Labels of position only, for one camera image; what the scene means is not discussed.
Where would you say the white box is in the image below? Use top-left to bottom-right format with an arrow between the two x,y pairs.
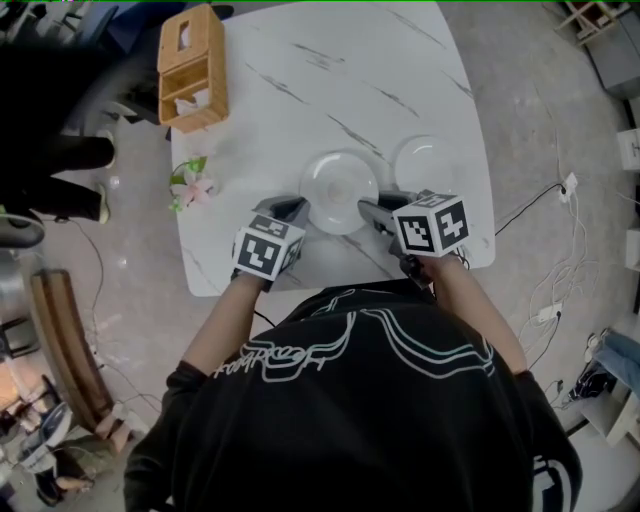
616,128 -> 640,172

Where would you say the person's left forearm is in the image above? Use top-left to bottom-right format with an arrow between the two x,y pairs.
172,272 -> 262,382

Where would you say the grey cabinet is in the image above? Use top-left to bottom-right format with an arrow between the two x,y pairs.
583,8 -> 640,100

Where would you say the small white plate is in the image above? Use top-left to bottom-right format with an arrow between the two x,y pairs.
393,134 -> 454,195

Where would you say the white charger with cables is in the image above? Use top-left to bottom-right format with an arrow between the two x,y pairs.
517,199 -> 601,361

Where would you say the pink artificial flower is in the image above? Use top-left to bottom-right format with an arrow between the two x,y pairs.
168,155 -> 219,214

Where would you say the person's black printed shirt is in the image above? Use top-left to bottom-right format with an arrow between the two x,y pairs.
122,279 -> 584,512

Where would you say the person's right forearm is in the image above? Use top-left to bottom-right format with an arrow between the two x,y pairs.
422,255 -> 529,377

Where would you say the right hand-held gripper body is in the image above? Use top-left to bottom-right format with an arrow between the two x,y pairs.
372,188 -> 472,290

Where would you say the black power cable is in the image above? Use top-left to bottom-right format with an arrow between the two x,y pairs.
493,182 -> 567,237

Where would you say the wicker tissue box organizer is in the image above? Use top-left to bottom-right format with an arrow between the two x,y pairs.
156,3 -> 231,135

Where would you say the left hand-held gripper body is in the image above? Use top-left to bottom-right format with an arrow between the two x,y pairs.
230,195 -> 307,294

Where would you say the brown wooden bench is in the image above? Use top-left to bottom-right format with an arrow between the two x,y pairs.
29,268 -> 117,434

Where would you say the light wooden stool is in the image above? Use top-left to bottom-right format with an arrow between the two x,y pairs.
553,0 -> 632,47

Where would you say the white power strip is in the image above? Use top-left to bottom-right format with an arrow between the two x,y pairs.
557,172 -> 580,204

